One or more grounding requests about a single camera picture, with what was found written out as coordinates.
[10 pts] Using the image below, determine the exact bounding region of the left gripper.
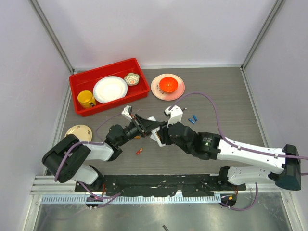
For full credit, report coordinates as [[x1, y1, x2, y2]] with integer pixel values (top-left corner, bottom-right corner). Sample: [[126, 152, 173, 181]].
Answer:
[[117, 114, 160, 147]]

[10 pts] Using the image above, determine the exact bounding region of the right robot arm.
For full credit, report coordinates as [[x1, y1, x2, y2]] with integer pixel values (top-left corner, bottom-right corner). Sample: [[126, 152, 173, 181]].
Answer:
[[150, 122, 301, 191]]

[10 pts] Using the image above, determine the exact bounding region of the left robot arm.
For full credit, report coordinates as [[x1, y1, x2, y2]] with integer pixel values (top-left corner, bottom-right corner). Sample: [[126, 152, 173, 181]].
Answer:
[[42, 114, 161, 192]]

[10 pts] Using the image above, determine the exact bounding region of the pink plate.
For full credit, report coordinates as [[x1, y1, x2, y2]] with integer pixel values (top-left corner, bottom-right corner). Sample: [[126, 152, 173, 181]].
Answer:
[[151, 73, 185, 101]]

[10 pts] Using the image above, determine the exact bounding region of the orange bowl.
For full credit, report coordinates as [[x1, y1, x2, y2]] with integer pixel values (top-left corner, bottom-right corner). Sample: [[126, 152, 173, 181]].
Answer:
[[159, 77, 179, 93]]

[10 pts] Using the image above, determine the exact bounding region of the small flower-shaped bowl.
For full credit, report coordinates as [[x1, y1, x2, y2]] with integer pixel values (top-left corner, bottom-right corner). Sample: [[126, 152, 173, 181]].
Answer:
[[124, 73, 140, 86]]

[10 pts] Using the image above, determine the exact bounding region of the white paper plate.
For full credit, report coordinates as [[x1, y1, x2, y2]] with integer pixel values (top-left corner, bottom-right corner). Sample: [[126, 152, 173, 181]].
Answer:
[[93, 76, 128, 103]]

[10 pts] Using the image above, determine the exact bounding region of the cream floral plate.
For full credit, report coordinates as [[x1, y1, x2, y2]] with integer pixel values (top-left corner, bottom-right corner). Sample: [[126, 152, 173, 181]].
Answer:
[[64, 124, 93, 141]]

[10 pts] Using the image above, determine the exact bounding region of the yellow mug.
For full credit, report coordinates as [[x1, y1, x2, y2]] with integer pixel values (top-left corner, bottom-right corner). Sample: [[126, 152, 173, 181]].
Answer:
[[77, 90, 96, 109]]

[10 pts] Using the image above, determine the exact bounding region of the red plastic bin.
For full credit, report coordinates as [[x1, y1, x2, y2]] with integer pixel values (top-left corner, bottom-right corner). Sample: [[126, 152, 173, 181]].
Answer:
[[69, 58, 150, 117]]

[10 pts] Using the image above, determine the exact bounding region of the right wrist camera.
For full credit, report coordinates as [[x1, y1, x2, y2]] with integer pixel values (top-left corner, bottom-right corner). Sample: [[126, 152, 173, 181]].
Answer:
[[164, 105, 183, 127]]

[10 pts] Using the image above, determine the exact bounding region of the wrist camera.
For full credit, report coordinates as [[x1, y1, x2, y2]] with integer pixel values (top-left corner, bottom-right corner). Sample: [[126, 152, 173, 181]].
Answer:
[[121, 105, 134, 121], [164, 105, 183, 127]]

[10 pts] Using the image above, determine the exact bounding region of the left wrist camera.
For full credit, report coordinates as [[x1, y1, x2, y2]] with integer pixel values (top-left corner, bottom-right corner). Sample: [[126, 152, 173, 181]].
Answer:
[[121, 105, 134, 121]]

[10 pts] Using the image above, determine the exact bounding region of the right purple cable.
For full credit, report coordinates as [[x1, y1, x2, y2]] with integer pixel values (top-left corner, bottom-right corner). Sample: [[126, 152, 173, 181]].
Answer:
[[168, 92, 308, 212]]

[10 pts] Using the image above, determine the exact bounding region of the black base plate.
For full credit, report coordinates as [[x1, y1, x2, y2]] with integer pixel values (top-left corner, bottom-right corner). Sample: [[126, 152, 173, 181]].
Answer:
[[75, 173, 247, 197]]

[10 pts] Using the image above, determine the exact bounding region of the white cable duct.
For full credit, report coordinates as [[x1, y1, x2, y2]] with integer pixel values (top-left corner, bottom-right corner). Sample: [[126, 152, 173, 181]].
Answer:
[[40, 194, 221, 205]]

